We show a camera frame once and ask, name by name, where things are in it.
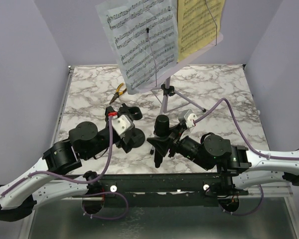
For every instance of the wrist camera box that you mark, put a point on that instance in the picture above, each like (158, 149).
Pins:
(187, 119)
(120, 124)

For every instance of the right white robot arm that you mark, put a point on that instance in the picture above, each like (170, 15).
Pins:
(244, 166)

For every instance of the white sheet music page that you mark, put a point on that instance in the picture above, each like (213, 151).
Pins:
(143, 36)

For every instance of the black microphone desk stand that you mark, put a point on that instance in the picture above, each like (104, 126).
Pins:
(134, 113)

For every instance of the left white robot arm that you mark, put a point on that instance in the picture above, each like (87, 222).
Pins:
(46, 180)

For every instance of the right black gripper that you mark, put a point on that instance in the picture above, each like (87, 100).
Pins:
(171, 143)

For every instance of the black microphone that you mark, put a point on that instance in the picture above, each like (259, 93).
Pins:
(161, 129)

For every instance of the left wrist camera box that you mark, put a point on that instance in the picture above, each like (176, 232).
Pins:
(120, 124)

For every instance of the aluminium extrusion rail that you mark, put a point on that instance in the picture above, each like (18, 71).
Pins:
(271, 190)

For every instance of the yellow sheet music page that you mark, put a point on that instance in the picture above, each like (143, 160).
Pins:
(198, 23)

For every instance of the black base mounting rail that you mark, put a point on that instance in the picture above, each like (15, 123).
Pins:
(168, 190)

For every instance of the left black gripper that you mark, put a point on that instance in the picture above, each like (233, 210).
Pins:
(127, 146)

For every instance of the yellow handled pliers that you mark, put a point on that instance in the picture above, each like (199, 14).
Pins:
(118, 93)

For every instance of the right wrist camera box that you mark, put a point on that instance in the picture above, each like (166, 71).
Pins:
(187, 119)

